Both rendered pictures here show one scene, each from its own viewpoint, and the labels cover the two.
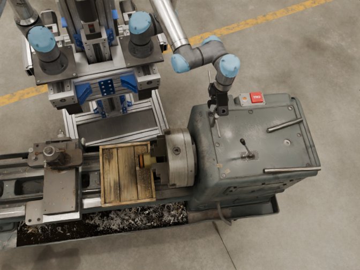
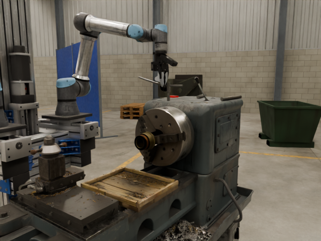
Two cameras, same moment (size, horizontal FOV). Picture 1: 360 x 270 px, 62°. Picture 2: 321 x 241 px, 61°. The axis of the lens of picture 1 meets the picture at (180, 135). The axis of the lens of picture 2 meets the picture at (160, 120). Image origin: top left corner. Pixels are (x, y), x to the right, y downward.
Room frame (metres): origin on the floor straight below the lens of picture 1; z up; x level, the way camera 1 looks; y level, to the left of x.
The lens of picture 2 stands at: (-0.65, 0.86, 1.40)
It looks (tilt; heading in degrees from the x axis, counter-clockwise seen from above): 9 degrees down; 324
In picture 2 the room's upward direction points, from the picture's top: straight up
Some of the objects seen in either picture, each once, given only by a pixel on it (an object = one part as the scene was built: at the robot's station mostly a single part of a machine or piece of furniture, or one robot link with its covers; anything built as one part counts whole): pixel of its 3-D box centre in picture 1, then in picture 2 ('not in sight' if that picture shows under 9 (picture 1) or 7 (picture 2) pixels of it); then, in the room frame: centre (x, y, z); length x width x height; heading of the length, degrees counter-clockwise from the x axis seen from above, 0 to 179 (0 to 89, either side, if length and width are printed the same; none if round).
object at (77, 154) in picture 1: (63, 160); (58, 181); (0.40, 0.59, 0.99); 0.20 x 0.10 x 0.05; 109
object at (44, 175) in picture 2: (55, 157); (52, 164); (0.39, 0.61, 1.07); 0.07 x 0.07 x 0.10; 19
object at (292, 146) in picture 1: (245, 148); (194, 128); (0.67, -0.37, 1.06); 0.59 x 0.48 x 0.39; 109
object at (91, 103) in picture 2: not in sight; (74, 85); (7.18, -1.73, 1.18); 4.12 x 0.80 x 2.35; 177
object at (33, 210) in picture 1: (54, 180); (53, 219); (0.31, 0.64, 0.90); 0.47 x 0.30 x 0.06; 19
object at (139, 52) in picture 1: (140, 42); (67, 106); (1.12, 0.33, 1.21); 0.15 x 0.15 x 0.10
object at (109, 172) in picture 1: (127, 173); (130, 185); (0.43, 0.26, 0.89); 0.36 x 0.30 x 0.04; 19
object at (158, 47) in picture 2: (223, 81); (160, 48); (0.71, -0.13, 1.57); 0.08 x 0.08 x 0.05
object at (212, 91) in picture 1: (219, 90); (160, 61); (0.72, -0.13, 1.49); 0.09 x 0.08 x 0.12; 19
